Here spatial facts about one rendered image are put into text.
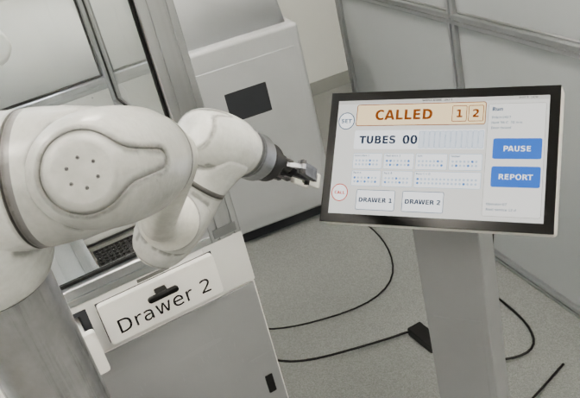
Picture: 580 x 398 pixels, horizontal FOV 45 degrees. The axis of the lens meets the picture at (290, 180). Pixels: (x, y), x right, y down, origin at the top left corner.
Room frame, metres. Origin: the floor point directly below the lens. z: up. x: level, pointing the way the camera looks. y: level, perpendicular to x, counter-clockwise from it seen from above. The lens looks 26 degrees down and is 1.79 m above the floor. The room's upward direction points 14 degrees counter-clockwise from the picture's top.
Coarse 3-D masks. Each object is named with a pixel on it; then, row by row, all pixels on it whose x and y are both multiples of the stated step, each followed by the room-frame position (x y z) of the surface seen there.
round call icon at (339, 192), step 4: (332, 184) 1.46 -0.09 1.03; (336, 184) 1.45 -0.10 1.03; (340, 184) 1.45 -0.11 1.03; (344, 184) 1.44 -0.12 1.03; (348, 184) 1.44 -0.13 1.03; (332, 188) 1.45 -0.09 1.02; (336, 188) 1.45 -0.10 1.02; (340, 188) 1.44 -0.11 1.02; (344, 188) 1.44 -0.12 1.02; (348, 188) 1.43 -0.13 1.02; (332, 192) 1.45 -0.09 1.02; (336, 192) 1.44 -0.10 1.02; (340, 192) 1.44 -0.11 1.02; (344, 192) 1.43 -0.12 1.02; (348, 192) 1.43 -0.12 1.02; (332, 196) 1.44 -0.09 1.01; (336, 196) 1.44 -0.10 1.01; (340, 196) 1.43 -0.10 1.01; (344, 196) 1.42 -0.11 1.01; (332, 200) 1.43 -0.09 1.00; (336, 200) 1.43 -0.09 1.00; (340, 200) 1.42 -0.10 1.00; (344, 200) 1.42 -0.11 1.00
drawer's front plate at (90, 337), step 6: (90, 330) 1.26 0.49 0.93; (84, 336) 1.25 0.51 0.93; (90, 336) 1.25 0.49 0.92; (96, 336) 1.25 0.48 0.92; (90, 342) 1.25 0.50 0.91; (96, 342) 1.25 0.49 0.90; (90, 348) 1.25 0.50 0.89; (96, 348) 1.25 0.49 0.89; (96, 354) 1.25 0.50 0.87; (102, 354) 1.25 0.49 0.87; (96, 360) 1.25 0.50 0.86; (102, 360) 1.25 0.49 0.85; (102, 366) 1.25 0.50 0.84; (108, 366) 1.25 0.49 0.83; (102, 372) 1.25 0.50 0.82; (0, 390) 1.17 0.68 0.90; (0, 396) 1.17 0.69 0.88
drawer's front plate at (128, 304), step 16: (208, 256) 1.44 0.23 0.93; (176, 272) 1.41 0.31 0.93; (192, 272) 1.43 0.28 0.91; (208, 272) 1.44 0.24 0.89; (144, 288) 1.38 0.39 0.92; (192, 288) 1.42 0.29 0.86; (208, 288) 1.44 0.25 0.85; (112, 304) 1.35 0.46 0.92; (128, 304) 1.37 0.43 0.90; (144, 304) 1.38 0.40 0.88; (160, 304) 1.39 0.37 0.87; (192, 304) 1.42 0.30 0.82; (112, 320) 1.35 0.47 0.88; (128, 320) 1.36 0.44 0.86; (144, 320) 1.37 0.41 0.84; (160, 320) 1.39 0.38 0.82; (112, 336) 1.34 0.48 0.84; (128, 336) 1.36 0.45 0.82
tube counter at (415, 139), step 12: (408, 132) 1.43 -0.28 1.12; (420, 132) 1.42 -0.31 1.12; (432, 132) 1.40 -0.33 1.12; (444, 132) 1.39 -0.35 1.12; (456, 132) 1.37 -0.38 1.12; (468, 132) 1.36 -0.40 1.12; (480, 132) 1.35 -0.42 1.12; (408, 144) 1.42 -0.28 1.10; (420, 144) 1.40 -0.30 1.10; (432, 144) 1.39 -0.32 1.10; (444, 144) 1.37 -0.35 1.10; (456, 144) 1.36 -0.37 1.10; (468, 144) 1.35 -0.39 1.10; (480, 144) 1.33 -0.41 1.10
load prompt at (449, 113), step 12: (360, 108) 1.53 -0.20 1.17; (372, 108) 1.51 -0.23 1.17; (384, 108) 1.50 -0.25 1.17; (396, 108) 1.48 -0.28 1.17; (408, 108) 1.47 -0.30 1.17; (420, 108) 1.45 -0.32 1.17; (432, 108) 1.44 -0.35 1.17; (444, 108) 1.42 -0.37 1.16; (456, 108) 1.41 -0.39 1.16; (468, 108) 1.39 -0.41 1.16; (480, 108) 1.38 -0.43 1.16; (360, 120) 1.51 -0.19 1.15; (372, 120) 1.50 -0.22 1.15; (384, 120) 1.48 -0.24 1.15; (396, 120) 1.46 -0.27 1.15; (408, 120) 1.45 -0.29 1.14; (420, 120) 1.43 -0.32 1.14; (432, 120) 1.42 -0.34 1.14; (444, 120) 1.40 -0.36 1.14; (456, 120) 1.39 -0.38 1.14; (468, 120) 1.38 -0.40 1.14; (480, 120) 1.36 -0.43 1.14
